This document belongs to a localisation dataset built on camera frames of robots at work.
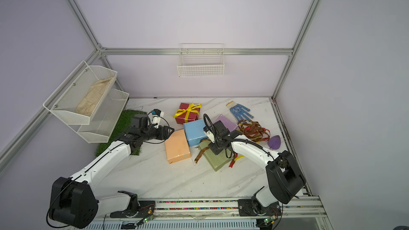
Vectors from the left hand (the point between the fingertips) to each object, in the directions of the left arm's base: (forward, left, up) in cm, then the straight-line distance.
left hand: (169, 131), depth 84 cm
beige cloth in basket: (+15, +38, +15) cm, 44 cm away
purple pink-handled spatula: (+3, -62, -16) cm, 65 cm away
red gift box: (+16, -3, -9) cm, 18 cm away
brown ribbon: (+10, -50, -14) cm, 53 cm away
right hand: (-4, -26, -9) cm, 28 cm away
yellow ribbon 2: (-8, -38, -15) cm, 41 cm away
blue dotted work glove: (+26, -43, -15) cm, 52 cm away
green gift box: (-12, -25, -10) cm, 30 cm away
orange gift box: (-3, -3, -11) cm, 12 cm away
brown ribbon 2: (-6, -18, -10) cm, 21 cm away
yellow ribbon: (+23, -9, -8) cm, 26 cm away
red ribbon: (+11, -47, -15) cm, 51 cm away
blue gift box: (+6, -12, -10) cm, 17 cm away
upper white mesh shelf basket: (+10, +42, +17) cm, 46 cm away
